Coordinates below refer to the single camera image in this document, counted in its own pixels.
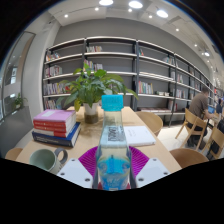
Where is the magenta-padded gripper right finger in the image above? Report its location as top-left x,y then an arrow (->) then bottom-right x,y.
128,145 -> 171,190

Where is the green potted plant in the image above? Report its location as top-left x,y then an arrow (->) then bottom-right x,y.
55,63 -> 139,125

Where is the slatted wooden chair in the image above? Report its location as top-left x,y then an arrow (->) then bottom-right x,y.
201,126 -> 224,161
175,107 -> 208,151

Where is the dark blue book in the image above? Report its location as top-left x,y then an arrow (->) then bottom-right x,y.
31,122 -> 82,148

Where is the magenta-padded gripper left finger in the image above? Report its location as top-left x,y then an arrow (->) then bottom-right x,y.
57,145 -> 99,190

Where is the clear bottle with teal cap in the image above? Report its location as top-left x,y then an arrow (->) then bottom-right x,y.
95,94 -> 133,192

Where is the pink book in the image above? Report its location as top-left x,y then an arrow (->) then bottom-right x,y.
33,109 -> 77,123

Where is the grey patterned ceramic mug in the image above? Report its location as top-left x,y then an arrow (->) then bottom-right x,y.
29,147 -> 69,175

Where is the grey bookshelf unit with books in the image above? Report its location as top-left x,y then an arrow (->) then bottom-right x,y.
41,35 -> 222,128

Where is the person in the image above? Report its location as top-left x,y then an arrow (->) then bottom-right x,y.
186,86 -> 213,148

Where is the group of ceiling lights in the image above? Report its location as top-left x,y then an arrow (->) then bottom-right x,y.
63,0 -> 214,58

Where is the small background green plant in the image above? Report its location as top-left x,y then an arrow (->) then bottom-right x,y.
11,93 -> 28,112

